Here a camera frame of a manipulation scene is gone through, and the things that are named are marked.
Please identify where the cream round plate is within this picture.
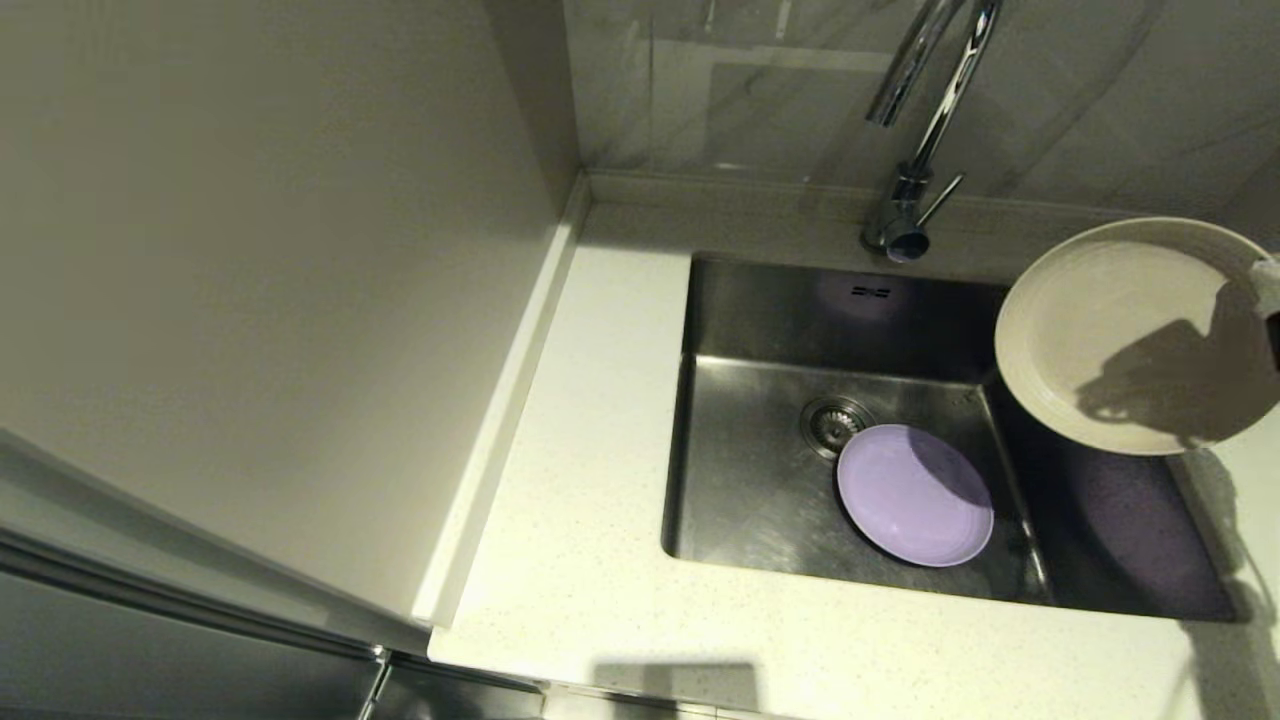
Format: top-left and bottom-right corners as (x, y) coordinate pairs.
(995, 217), (1280, 458)

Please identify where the purple round plate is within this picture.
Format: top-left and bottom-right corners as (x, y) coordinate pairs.
(836, 424), (995, 568)

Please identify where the metal sink drain strainer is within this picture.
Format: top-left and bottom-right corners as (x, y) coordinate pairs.
(800, 397), (873, 459)

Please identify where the stainless steel sink basin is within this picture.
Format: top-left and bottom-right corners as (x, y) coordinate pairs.
(660, 255), (1241, 623)

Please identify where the chrome gooseneck faucet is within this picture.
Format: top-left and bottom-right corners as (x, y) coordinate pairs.
(860, 0), (1004, 265)

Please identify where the counter base cabinet front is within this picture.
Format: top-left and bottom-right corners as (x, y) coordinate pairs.
(355, 650), (546, 720)

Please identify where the grey tall cabinet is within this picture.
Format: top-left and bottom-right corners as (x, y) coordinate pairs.
(0, 0), (561, 720)

